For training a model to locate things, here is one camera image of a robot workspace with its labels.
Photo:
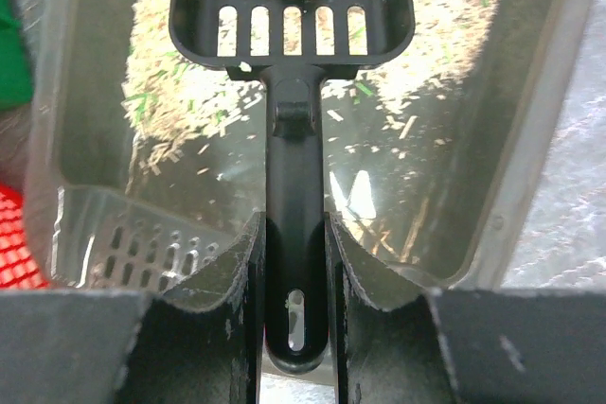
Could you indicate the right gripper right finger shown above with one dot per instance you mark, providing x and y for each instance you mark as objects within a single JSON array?
[{"x": 394, "y": 341}]

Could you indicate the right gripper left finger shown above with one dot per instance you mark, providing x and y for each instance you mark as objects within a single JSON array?
[{"x": 200, "y": 342}]

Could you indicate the red mesh waste basket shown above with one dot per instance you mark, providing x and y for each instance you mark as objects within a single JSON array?
[{"x": 19, "y": 270}]

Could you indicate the black litter scoop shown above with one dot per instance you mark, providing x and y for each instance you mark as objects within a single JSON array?
[{"x": 292, "y": 47}]

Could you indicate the dark translucent litter box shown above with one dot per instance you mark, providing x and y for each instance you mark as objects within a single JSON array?
[{"x": 440, "y": 202}]

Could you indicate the beige cat litter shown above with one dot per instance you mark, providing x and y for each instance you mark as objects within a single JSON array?
[{"x": 170, "y": 101}]

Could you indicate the green vegetable tray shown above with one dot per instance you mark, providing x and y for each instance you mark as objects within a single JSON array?
[{"x": 16, "y": 75}]

